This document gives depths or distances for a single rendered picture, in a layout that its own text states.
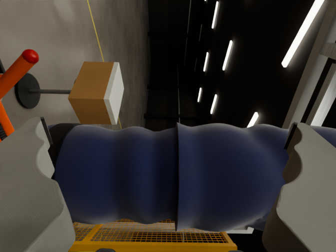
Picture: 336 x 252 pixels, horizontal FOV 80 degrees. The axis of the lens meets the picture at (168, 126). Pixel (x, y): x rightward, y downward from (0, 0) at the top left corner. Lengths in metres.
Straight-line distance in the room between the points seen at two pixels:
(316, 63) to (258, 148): 2.29
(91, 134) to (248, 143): 0.31
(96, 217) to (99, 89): 1.82
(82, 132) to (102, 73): 1.95
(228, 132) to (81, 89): 1.94
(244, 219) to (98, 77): 2.10
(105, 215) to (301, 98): 2.57
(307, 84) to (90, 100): 2.31
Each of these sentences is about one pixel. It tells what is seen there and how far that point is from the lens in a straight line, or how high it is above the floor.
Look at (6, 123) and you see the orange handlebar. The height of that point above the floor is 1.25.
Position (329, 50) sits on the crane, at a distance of 2.29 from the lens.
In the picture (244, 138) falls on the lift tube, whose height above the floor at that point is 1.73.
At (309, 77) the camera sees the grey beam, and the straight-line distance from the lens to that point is 2.71.
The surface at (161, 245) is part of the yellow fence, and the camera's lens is 1.66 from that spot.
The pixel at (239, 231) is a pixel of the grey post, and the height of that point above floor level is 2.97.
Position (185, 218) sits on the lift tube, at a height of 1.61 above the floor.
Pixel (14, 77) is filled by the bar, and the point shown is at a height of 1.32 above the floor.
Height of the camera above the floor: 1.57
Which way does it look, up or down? 1 degrees up
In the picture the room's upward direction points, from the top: 91 degrees clockwise
